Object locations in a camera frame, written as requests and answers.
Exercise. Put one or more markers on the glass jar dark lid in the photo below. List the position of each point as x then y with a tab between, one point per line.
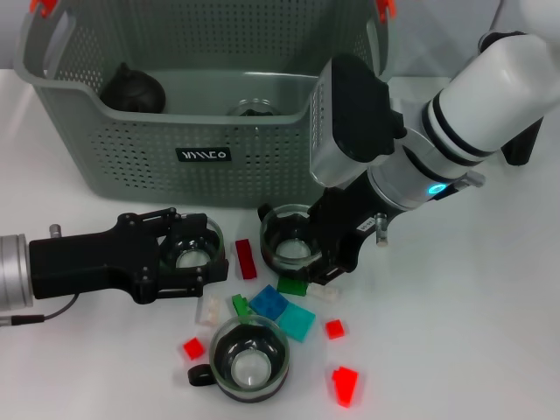
249	367

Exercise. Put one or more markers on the small black clay teapot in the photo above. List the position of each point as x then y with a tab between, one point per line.
135	94

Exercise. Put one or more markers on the translucent white toy brick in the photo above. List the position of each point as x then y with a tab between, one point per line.
210	310

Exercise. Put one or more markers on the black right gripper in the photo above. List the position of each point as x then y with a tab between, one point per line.
345	219

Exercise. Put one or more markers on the small red toy brick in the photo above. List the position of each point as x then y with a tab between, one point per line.
334	329
193	348

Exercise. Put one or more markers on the long dark red brick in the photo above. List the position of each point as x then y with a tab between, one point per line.
246	260

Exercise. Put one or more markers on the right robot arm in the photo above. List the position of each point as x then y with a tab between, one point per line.
481	96

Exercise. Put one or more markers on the glass teacup black sleeve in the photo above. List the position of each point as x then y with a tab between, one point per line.
188	258
284	249
251	107

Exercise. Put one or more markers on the small green toy brick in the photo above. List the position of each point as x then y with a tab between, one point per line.
240	305

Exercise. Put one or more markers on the red sloped toy brick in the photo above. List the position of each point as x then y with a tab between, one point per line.
345	385

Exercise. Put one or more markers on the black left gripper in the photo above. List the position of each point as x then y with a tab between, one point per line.
87	260

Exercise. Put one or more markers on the teal square toy brick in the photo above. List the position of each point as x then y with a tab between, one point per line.
295	324

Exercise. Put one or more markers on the blue square toy brick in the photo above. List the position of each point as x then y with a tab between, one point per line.
267	302

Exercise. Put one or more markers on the grey-green perforated storage basket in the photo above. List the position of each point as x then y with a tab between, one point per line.
131	175

